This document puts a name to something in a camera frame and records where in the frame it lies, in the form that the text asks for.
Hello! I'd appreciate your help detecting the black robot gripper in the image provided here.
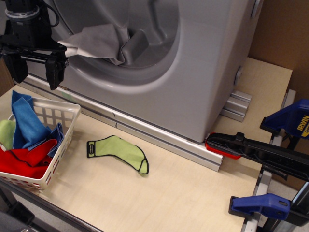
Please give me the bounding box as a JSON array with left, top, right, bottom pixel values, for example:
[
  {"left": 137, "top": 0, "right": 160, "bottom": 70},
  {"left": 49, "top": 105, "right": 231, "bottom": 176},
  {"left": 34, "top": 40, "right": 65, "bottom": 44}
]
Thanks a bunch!
[{"left": 0, "top": 16, "right": 69, "bottom": 90}]

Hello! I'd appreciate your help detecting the grey white cloth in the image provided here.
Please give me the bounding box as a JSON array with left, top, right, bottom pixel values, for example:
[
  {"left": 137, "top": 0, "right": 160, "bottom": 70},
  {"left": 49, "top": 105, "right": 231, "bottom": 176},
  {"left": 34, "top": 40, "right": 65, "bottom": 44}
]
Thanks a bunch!
[{"left": 59, "top": 24, "right": 130, "bottom": 66}]

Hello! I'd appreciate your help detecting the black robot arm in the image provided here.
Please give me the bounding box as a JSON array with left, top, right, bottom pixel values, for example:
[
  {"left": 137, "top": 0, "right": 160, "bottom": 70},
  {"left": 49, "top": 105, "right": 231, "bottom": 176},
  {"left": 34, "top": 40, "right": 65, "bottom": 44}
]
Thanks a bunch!
[{"left": 0, "top": 0, "right": 68, "bottom": 90}]

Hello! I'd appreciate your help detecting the white plastic laundry basket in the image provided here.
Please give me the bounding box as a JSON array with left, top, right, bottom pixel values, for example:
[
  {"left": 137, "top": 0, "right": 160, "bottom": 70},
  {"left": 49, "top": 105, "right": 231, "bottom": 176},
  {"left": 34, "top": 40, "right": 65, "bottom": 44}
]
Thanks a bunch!
[{"left": 0, "top": 97, "right": 81, "bottom": 190}]

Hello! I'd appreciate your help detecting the grey toy washing machine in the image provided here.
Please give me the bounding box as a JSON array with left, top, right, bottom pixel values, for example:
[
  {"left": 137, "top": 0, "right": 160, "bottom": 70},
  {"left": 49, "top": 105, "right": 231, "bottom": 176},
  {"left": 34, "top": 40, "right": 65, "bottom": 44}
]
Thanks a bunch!
[{"left": 14, "top": 0, "right": 264, "bottom": 143}]

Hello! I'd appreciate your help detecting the blue cloth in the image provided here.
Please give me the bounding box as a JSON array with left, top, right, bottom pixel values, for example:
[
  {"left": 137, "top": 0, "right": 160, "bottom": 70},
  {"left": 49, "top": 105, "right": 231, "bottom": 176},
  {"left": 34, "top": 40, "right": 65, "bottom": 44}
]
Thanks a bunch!
[{"left": 11, "top": 91, "right": 64, "bottom": 157}]

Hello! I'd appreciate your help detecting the green cloth in basket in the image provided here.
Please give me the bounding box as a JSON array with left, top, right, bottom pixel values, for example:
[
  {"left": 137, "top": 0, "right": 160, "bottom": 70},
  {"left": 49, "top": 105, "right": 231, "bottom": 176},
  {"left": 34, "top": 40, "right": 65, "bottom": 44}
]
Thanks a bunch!
[{"left": 0, "top": 120, "right": 16, "bottom": 150}]

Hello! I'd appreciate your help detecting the red cloth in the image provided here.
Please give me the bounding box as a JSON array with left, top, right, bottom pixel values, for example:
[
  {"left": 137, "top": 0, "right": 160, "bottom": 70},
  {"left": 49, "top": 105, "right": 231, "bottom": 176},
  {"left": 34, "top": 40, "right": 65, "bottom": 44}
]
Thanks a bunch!
[{"left": 0, "top": 139, "right": 57, "bottom": 179}]

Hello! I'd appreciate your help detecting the green sock-shaped cloth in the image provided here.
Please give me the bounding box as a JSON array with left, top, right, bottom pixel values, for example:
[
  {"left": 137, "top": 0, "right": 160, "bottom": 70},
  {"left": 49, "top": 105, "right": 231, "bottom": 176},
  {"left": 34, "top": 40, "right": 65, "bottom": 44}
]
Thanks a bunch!
[{"left": 86, "top": 135, "right": 149, "bottom": 174}]

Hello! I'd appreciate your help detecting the short aluminium profile block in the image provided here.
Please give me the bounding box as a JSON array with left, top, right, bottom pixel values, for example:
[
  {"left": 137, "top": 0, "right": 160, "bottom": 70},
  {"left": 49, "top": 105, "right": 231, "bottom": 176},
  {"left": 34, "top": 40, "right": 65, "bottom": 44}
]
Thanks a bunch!
[{"left": 220, "top": 90, "right": 252, "bottom": 122}]

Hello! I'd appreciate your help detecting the brown cardboard panel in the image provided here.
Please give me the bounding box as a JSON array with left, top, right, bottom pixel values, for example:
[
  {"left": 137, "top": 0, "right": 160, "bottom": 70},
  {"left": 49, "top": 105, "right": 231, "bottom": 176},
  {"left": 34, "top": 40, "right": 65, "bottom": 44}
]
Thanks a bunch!
[{"left": 249, "top": 0, "right": 309, "bottom": 99}]

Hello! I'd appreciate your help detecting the blue Irwin clamp upper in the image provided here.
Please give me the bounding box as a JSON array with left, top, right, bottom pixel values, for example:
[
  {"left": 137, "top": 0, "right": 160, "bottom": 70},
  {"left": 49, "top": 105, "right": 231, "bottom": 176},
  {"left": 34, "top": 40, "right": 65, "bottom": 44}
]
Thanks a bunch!
[{"left": 260, "top": 99, "right": 309, "bottom": 140}]

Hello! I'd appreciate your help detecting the blue clamp lower jaw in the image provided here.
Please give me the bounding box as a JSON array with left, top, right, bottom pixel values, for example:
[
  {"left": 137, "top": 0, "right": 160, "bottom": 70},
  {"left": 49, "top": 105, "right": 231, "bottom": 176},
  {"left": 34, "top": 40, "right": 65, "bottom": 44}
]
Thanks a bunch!
[{"left": 228, "top": 193, "right": 309, "bottom": 227}]

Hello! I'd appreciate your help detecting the metal table frame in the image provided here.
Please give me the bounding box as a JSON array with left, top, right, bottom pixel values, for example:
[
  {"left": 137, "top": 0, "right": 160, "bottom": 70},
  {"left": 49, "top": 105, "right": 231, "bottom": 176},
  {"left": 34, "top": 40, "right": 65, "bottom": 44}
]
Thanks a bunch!
[{"left": 0, "top": 178, "right": 101, "bottom": 232}]

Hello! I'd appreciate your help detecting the long aluminium profile rail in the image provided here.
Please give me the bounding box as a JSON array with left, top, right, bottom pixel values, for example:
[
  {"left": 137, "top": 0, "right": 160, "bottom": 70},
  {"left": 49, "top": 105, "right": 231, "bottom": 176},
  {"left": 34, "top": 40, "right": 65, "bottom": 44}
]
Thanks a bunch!
[{"left": 18, "top": 76, "right": 223, "bottom": 171}]

